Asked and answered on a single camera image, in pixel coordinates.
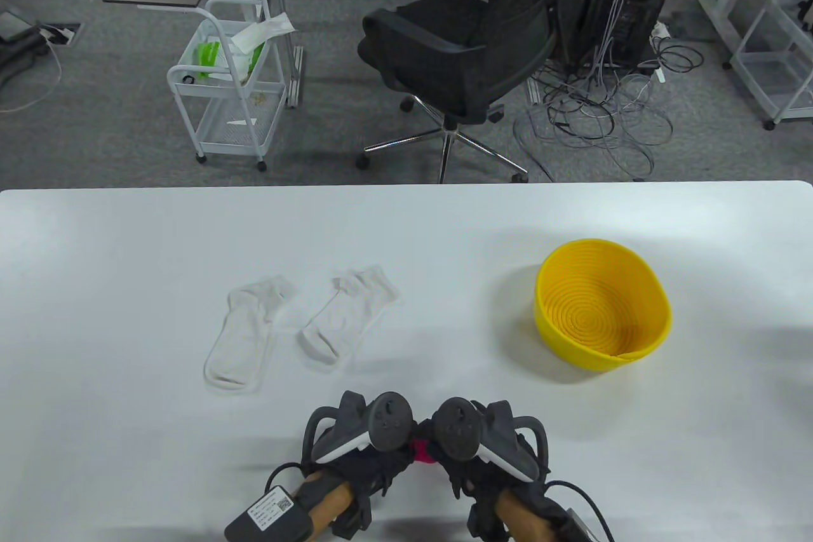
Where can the person's right hand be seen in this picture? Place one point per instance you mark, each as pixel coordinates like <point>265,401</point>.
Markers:
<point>476,481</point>

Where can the person's left hand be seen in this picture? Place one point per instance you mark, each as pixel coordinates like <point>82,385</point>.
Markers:
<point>381,466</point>

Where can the pink sock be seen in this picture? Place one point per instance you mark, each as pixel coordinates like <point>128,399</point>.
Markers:
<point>422,454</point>

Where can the white sock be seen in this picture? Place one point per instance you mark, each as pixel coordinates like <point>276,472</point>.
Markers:
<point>244,338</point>
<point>346,319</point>

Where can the person's left forearm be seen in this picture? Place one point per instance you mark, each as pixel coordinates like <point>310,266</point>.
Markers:
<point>330,504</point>

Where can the person's right forearm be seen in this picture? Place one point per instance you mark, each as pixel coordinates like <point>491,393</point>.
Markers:
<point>521,520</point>

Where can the yellow woven basket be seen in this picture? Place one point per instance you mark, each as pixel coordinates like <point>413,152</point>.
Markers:
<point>603,313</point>

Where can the silver metal stand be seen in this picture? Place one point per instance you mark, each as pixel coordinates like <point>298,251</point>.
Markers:
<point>296,75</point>

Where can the black mesh office chair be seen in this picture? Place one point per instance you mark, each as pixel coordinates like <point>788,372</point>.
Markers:
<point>444,53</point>

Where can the white green wipes pack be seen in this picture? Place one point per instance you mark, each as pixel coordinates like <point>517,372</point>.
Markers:
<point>244,65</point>

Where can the green plastic packet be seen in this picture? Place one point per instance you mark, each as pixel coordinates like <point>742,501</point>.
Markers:
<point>208,56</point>

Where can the white paper towel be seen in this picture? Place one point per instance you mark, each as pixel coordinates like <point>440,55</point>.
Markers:
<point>260,32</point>

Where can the white power strip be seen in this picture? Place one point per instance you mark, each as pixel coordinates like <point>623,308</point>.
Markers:
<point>660,30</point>

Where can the white metal rack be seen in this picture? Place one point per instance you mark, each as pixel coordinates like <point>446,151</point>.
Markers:
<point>775,75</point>

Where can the floor power socket box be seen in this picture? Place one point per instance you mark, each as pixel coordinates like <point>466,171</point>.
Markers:
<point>60,33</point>

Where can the white desk leg frame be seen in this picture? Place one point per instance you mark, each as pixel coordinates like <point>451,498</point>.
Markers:
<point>718,11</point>

